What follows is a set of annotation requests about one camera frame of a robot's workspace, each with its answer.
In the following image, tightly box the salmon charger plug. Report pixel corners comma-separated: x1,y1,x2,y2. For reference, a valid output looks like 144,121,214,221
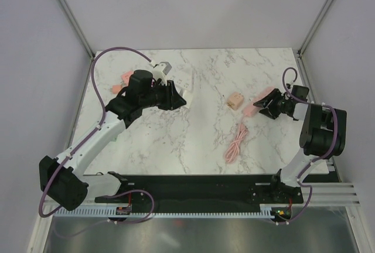
111,84,122,94

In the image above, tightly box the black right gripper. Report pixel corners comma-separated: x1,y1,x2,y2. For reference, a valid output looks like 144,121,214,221
254,88,291,121

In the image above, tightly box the pink power strip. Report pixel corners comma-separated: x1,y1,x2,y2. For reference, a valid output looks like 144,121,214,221
241,87,276,118

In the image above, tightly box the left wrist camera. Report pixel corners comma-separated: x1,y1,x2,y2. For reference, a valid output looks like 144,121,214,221
152,61,172,84

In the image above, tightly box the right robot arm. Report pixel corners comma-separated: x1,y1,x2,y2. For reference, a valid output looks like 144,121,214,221
253,85,347,204

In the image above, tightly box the peach cube socket adapter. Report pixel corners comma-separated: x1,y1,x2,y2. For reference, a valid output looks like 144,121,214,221
227,92,244,111

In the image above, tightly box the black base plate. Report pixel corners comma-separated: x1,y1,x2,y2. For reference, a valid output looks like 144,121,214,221
95,175,299,212

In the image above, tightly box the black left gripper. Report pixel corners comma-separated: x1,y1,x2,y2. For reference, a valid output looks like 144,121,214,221
140,79,186,111

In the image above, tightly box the aluminium frame post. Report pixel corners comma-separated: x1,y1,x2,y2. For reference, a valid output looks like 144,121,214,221
295,0,335,59
56,0,95,59

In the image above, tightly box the right aluminium frame post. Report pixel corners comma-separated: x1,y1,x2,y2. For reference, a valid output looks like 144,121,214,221
295,0,335,59

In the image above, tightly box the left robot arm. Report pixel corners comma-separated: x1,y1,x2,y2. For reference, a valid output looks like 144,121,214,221
39,70,187,211

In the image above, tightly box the aluminium rail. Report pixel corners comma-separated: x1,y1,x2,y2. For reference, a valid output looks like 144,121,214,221
309,183,360,207

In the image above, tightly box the left aluminium frame post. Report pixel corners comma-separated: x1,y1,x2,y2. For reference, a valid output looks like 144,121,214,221
56,0,95,59

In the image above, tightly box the white triangular power strip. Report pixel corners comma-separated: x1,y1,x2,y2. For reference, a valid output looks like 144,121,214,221
167,66,193,94

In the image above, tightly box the white slotted cable duct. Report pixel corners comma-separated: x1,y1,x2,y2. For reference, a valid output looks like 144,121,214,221
54,204,276,218

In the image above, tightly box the white wall charger plug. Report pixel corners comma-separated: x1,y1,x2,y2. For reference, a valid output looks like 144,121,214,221
180,89,193,108

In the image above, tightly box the pink cube socket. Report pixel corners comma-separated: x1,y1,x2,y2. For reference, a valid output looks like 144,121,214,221
121,71,134,86

